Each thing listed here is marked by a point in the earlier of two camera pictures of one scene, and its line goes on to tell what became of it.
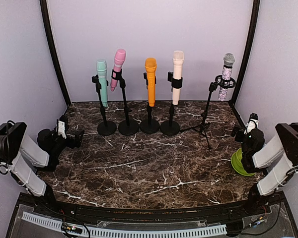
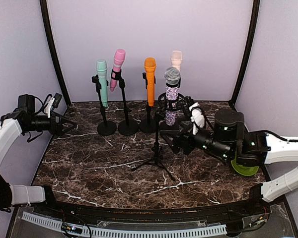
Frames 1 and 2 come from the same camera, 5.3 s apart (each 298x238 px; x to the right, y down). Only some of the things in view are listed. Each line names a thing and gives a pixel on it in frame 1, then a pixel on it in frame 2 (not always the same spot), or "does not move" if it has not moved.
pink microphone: [119, 58] does not move
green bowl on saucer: [236, 162] does not move
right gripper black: [238, 137] -> [186, 134]
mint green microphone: [102, 71] does not move
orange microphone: [150, 64] does not move
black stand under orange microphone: [149, 127] does not move
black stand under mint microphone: [106, 128] does not move
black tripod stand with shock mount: [215, 84] -> [167, 102]
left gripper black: [77, 141] -> [58, 130]
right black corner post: [252, 37] does not move
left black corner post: [45, 13] does not move
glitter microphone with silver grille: [229, 61] -> [172, 75]
